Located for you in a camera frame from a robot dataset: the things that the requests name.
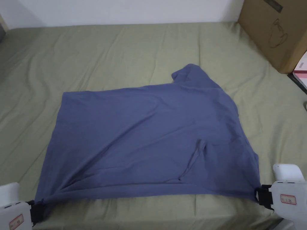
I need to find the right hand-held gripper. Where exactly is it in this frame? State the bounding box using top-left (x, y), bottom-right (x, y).
top-left (254, 163), bottom-right (307, 230)

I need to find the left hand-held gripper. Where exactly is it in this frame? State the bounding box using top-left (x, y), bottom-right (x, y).
top-left (0, 182), bottom-right (52, 230)

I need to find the dark blue shirt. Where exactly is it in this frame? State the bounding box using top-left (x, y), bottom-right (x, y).
top-left (34, 63), bottom-right (261, 206)

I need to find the pink and white box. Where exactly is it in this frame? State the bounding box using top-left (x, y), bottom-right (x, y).
top-left (288, 51), bottom-right (307, 94)

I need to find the bed with pale green sheet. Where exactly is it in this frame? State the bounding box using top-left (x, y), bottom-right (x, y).
top-left (0, 20), bottom-right (307, 230)

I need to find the brown cardboard carton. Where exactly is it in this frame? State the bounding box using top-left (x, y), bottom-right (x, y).
top-left (237, 0), bottom-right (307, 75)

